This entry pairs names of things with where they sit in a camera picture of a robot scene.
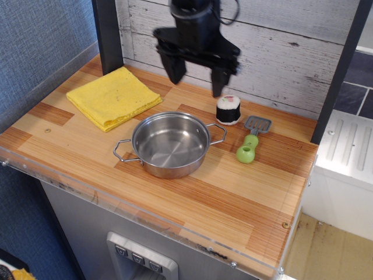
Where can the yellow cloth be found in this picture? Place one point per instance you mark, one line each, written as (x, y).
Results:
(113, 99)

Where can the green handled toy spatula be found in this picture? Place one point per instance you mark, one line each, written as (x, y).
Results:
(246, 152)

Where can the clear acrylic table guard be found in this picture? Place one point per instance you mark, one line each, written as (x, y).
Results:
(239, 214)

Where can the yellow object bottom left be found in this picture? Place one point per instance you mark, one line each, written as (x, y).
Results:
(22, 274)

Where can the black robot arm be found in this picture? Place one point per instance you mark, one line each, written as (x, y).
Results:
(189, 3)

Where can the silver dispenser panel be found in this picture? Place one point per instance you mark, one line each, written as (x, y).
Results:
(132, 260)

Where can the plush sushi roll toy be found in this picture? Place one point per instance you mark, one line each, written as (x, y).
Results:
(228, 110)

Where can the white ribbed appliance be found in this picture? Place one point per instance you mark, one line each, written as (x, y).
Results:
(339, 191)

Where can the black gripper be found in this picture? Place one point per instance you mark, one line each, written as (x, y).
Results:
(196, 38)

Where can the dark grey right post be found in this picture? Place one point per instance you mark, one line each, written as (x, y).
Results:
(357, 26)

